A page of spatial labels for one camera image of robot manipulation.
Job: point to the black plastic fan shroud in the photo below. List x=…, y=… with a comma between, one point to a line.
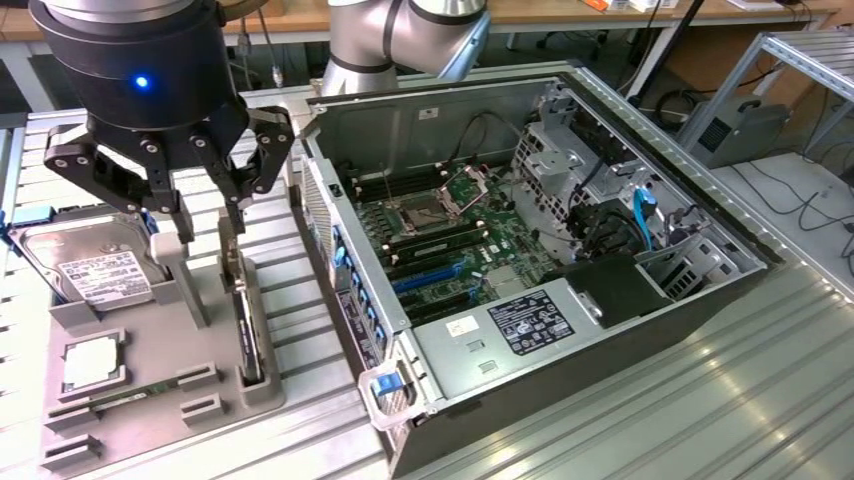
x=614, y=290

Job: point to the grey control box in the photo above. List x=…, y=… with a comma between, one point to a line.
x=741, y=135

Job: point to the orange small box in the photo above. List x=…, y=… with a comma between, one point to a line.
x=598, y=5

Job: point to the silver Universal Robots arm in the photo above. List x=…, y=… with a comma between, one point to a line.
x=360, y=40

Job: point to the hard disk in blue bracket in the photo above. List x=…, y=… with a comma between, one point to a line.
x=87, y=260

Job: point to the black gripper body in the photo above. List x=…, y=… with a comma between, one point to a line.
x=153, y=55

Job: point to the green RAM stick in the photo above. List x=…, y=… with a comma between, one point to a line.
x=133, y=396

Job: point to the silver CPU chip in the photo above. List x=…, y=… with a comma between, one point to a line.
x=89, y=362

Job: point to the wooden desk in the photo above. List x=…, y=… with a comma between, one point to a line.
x=734, y=15

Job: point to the open black PC case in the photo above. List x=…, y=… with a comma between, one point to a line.
x=567, y=395

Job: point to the black pole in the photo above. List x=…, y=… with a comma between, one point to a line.
x=667, y=47

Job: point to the CPU socket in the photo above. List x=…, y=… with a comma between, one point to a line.
x=423, y=217

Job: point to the silver chipset heat sink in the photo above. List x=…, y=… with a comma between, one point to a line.
x=508, y=279

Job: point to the grey power supply unit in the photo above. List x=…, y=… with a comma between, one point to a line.
x=460, y=360

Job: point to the black expansion slot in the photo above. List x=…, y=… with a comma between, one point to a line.
x=436, y=306

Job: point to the black RAM stick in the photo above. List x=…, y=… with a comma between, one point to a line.
x=440, y=248

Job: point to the silver disk bay cage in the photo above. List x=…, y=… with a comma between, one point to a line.
x=554, y=170

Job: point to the metal socket cover frame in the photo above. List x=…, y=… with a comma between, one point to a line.
x=476, y=172

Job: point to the white small box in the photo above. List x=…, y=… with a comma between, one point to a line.
x=634, y=5

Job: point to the silver vented metal bracket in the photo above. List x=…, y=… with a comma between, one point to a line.
x=687, y=280

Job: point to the grey parts rack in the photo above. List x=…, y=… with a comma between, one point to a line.
x=160, y=350

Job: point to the aluminium frame table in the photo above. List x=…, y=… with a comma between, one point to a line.
x=807, y=50

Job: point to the RAM module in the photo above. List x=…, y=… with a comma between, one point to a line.
x=248, y=330

